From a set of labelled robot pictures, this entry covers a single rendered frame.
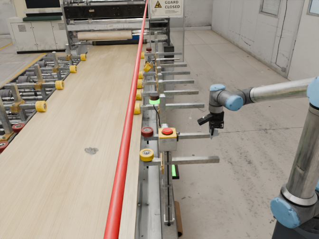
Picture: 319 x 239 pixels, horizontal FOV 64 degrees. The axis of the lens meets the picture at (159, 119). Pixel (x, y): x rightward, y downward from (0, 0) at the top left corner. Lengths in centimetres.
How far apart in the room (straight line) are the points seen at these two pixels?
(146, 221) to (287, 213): 70
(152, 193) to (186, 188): 96
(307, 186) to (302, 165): 10
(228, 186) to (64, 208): 173
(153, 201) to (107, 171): 36
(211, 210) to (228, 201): 20
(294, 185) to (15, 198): 125
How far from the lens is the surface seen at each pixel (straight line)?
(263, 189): 267
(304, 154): 120
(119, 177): 17
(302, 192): 131
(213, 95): 155
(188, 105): 185
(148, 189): 164
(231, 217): 235
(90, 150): 152
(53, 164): 151
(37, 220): 124
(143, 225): 146
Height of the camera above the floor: 176
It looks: 29 degrees down
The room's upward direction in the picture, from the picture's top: 2 degrees counter-clockwise
